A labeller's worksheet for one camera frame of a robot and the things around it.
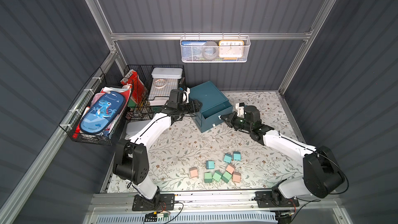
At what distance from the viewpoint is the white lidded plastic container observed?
3.33 ft

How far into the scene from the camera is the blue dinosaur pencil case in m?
0.62

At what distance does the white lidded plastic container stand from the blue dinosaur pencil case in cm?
33

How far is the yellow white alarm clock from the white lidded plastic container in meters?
0.30

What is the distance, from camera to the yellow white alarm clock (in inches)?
35.1
